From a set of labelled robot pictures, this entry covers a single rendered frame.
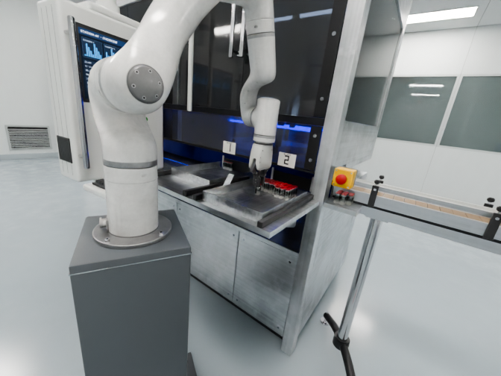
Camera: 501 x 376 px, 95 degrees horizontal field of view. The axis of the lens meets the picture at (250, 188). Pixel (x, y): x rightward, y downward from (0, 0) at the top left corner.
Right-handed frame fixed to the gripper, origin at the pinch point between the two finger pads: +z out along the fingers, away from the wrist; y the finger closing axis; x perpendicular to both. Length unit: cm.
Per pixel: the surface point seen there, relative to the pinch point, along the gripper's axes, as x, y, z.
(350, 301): 41, -31, 56
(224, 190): -9.2, 10.0, 4.7
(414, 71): 5, -476, -137
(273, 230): 21.2, 22.3, 6.2
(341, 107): 21.7, -15.8, -31.5
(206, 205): -4.7, 24.2, 6.1
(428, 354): 83, -70, 94
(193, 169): -43.5, -2.9, 5.2
